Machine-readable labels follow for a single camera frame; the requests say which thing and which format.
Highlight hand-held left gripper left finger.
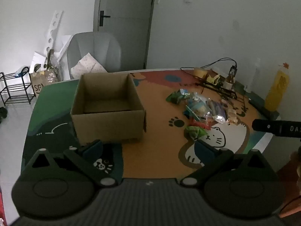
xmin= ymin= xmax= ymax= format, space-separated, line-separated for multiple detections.
xmin=22 ymin=139 xmax=119 ymax=187

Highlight white foam sheet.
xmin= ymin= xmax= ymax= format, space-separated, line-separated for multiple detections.
xmin=30 ymin=51 xmax=47 ymax=73

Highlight white perforated board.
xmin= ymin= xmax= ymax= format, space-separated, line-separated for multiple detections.
xmin=43 ymin=11 xmax=64 ymax=59

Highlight dotted white cushion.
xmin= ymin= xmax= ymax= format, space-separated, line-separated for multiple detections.
xmin=71 ymin=52 xmax=109 ymax=79

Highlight black door handle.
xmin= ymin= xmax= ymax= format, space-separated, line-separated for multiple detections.
xmin=100 ymin=11 xmax=111 ymax=27

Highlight pile of mixed snack bags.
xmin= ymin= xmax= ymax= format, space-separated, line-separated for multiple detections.
xmin=166 ymin=88 xmax=238 ymax=142

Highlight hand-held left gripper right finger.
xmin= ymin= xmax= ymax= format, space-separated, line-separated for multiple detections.
xmin=180 ymin=139 xmax=277 ymax=187

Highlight grey upholstered chair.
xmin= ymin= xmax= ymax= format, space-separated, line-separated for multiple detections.
xmin=67 ymin=31 xmax=123 ymax=80

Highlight grey room door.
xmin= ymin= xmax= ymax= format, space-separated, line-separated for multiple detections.
xmin=93 ymin=0 xmax=157 ymax=71

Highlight yellow tape roll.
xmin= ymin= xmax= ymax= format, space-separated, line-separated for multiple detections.
xmin=194 ymin=67 xmax=208 ymax=79

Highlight brown glass bottle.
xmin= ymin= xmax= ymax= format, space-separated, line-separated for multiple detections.
xmin=225 ymin=65 xmax=237 ymax=90

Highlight brown SF cardboard box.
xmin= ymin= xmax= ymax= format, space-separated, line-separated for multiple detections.
xmin=29 ymin=69 xmax=59 ymax=99

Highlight blue white cloth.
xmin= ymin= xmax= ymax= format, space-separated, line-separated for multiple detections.
xmin=14 ymin=67 xmax=30 ymax=77

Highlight yellow liquid plastic bottle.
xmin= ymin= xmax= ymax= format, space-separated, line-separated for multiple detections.
xmin=265 ymin=62 xmax=291 ymax=112

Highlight black metal shoe rack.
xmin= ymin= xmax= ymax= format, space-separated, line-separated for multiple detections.
xmin=0 ymin=67 xmax=35 ymax=106

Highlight crumpled yellow bag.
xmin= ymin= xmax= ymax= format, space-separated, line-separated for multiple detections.
xmin=206 ymin=72 xmax=222 ymax=86

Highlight black cable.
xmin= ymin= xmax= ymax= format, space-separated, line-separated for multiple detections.
xmin=181 ymin=58 xmax=238 ymax=76

